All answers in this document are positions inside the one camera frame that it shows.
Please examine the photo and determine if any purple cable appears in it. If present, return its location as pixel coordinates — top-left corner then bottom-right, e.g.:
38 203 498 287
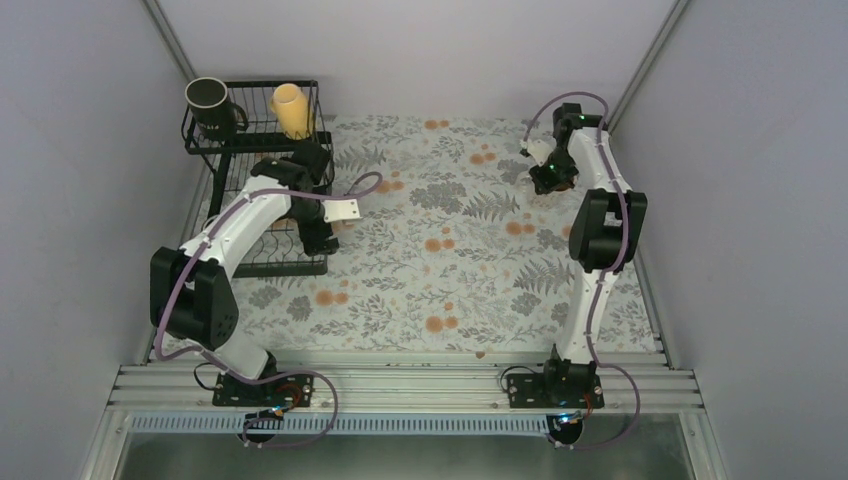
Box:
521 91 643 452
152 170 384 452

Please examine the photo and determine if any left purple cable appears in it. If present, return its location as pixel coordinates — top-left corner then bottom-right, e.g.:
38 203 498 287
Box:
152 170 384 452

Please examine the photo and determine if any yellow cup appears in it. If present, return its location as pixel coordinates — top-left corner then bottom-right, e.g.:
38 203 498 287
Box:
270 83 314 140

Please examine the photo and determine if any aluminium rail frame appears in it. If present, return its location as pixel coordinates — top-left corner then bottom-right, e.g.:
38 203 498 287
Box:
82 351 725 479

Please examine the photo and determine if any black wire dish rack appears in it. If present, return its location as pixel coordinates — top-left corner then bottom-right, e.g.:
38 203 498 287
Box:
181 79 335 278

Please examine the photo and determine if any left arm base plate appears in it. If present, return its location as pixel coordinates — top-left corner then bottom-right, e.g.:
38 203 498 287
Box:
212 374 314 410

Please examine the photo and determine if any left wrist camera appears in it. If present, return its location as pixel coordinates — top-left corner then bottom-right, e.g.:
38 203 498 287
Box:
322 199 361 223

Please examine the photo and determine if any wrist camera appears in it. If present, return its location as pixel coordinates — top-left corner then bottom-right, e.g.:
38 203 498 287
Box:
519 139 554 166
322 199 361 223

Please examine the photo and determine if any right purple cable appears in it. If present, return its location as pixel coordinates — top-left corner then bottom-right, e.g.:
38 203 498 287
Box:
521 91 643 452

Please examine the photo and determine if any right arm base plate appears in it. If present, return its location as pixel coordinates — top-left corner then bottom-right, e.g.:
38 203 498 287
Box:
499 359 605 409

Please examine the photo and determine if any floral tablecloth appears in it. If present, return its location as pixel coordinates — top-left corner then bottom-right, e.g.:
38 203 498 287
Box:
162 115 657 354

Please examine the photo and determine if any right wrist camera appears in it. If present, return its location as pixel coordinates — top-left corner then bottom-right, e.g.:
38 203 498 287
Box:
519 139 554 166

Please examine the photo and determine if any slotted cable duct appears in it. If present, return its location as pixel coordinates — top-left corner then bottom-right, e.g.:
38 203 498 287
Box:
127 412 548 436

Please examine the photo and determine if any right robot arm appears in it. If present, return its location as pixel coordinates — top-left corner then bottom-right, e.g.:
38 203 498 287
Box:
522 103 648 407

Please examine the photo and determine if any floral white mug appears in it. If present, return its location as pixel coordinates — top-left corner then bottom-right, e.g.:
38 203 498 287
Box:
531 175 578 195

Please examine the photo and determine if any black mug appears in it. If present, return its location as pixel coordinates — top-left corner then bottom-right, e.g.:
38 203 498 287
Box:
184 77 249 142

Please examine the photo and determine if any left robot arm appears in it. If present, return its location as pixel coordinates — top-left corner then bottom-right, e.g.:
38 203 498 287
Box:
150 142 339 405

